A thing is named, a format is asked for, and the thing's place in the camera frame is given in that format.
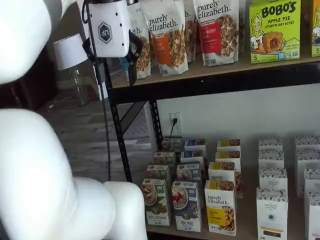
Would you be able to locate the red label granola bag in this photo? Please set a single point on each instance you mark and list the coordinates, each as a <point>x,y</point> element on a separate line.
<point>217,32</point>

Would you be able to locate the yellow purely elizabeth box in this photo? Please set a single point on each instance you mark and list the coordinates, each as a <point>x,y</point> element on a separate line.
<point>228,145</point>
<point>220,210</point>
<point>228,155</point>
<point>222,170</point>

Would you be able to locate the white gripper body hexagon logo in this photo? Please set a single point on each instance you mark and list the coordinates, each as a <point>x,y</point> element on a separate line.
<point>110,30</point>

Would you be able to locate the green and white cereal box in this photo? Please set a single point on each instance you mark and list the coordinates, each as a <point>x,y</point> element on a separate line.
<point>155,205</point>
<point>163,158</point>
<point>157,172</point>
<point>167,145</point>

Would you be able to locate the blue label granola bag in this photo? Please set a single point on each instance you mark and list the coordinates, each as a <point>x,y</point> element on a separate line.
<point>144,50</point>

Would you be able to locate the yellow Bobo's box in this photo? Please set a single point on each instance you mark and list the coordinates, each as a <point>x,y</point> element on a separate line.
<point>316,32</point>

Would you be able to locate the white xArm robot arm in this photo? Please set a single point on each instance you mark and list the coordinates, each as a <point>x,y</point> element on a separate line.
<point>27,162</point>

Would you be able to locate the white wall outlet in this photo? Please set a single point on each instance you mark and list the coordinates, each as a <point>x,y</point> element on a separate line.
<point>179,128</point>

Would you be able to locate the grey patterned floor mat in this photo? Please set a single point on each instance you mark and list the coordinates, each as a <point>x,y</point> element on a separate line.
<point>140,127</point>

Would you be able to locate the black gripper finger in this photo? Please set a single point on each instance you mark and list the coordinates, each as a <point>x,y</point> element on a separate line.
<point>99,71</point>
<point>133,62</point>

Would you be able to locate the white granola bag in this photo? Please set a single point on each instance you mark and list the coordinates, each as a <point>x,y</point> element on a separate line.
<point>190,30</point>

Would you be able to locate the green Bobo's apple pie box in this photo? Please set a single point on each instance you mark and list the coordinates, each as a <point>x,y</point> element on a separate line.
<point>275,30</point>

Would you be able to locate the orange label granola bag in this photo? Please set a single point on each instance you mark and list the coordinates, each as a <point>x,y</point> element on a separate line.
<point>165,37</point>

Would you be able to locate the white organic pantry box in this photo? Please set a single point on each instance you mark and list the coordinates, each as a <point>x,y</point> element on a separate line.
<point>271,160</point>
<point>270,143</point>
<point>306,162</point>
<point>307,143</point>
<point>273,178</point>
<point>313,182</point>
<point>272,215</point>
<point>315,217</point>

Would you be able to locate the dark brown armchair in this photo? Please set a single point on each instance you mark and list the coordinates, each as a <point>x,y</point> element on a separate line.
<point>27,95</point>

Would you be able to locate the white shade glass lamp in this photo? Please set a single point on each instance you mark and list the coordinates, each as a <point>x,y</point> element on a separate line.
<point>70,51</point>

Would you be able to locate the blue and white cereal box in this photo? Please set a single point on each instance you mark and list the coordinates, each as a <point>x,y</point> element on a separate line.
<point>195,145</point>
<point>191,157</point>
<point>186,207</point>
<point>188,172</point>

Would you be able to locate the black metal shelf rack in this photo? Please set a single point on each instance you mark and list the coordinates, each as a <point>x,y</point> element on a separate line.
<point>225,75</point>

